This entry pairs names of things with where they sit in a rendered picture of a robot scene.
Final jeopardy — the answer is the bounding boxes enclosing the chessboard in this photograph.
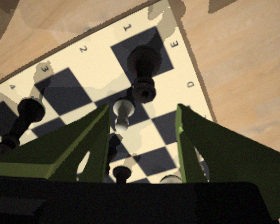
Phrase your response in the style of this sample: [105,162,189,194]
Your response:
[0,0,212,183]

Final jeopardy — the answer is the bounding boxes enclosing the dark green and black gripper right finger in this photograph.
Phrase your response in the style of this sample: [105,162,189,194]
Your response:
[175,103,280,221]

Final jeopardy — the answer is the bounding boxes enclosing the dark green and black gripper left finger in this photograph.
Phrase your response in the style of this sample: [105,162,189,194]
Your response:
[0,103,111,183]

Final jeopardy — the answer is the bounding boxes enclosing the white pawn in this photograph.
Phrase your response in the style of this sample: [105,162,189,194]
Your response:
[113,99,134,133]

